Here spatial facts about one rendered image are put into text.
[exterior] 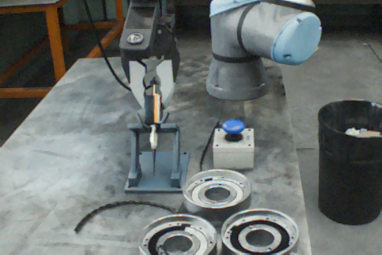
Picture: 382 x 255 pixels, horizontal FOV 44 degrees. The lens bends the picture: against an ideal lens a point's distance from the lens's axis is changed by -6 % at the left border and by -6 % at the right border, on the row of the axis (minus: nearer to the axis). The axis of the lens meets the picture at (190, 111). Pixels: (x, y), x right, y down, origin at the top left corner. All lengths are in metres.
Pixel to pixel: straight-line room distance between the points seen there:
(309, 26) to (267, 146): 0.26
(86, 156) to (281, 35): 0.45
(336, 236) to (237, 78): 1.04
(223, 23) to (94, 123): 0.36
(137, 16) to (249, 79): 0.44
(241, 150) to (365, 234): 1.25
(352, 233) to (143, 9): 1.46
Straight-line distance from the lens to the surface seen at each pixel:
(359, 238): 2.00
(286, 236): 0.68
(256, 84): 1.16
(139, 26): 0.74
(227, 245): 0.65
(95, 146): 0.99
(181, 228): 0.70
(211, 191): 0.78
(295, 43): 1.00
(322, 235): 2.00
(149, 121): 0.82
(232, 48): 1.11
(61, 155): 0.98
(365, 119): 2.12
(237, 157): 0.86
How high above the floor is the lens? 1.26
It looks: 25 degrees down
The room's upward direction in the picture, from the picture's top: 3 degrees counter-clockwise
